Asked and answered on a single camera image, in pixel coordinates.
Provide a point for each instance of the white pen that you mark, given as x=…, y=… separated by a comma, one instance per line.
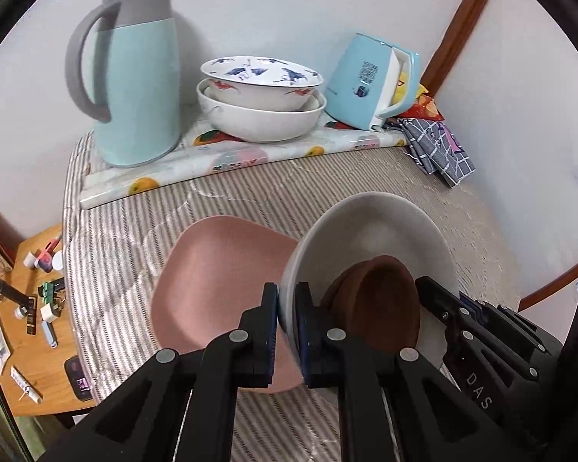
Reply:
x=26, y=385

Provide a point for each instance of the grey plaid cloth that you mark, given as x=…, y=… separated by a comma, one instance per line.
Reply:
x=438, y=149

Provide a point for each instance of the black smartphone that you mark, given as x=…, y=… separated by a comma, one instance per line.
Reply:
x=77, y=375

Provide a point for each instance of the wooden door frame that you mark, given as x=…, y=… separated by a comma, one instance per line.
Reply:
x=467, y=14

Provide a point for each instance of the light blue electric kettle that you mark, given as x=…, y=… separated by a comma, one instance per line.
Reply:
x=361, y=82

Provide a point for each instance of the yellow snack packet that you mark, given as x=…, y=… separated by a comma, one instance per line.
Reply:
x=403, y=82

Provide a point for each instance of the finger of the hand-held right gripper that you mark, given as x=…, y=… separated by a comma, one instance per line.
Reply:
x=436, y=298
x=468, y=302

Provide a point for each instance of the blue usb stick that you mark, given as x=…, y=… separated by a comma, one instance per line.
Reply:
x=50, y=334

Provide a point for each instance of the blue patterned bowl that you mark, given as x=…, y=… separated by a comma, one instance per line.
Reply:
x=260, y=89

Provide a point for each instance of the large white bowl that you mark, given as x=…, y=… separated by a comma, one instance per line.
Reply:
x=366, y=231

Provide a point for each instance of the plain white bowl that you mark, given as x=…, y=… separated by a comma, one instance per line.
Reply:
x=265, y=125

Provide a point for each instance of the small brown bowl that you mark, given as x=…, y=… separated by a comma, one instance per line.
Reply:
x=337, y=291
x=385, y=308

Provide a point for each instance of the white charger plug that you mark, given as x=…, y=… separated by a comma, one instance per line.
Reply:
x=50, y=313

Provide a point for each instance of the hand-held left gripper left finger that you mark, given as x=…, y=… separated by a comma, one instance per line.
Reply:
x=269, y=334

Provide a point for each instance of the pink plate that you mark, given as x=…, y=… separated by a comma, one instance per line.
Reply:
x=216, y=279

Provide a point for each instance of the fruit printed rolled tablecloth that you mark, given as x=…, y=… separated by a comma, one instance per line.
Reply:
x=250, y=156

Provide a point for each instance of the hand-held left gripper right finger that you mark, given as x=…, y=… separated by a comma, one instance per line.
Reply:
x=302, y=341

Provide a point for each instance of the wooden side table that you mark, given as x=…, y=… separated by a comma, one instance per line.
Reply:
x=29, y=346

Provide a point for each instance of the black metal tool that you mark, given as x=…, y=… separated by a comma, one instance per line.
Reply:
x=5, y=291

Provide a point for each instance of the red snack packet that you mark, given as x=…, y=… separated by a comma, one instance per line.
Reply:
x=426, y=108

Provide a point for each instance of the striped table cover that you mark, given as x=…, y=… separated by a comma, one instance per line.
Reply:
x=125, y=231

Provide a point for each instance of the pink white tube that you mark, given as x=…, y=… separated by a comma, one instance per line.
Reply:
x=48, y=254

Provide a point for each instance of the light blue thermos jug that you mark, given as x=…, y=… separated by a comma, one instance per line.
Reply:
x=135, y=86

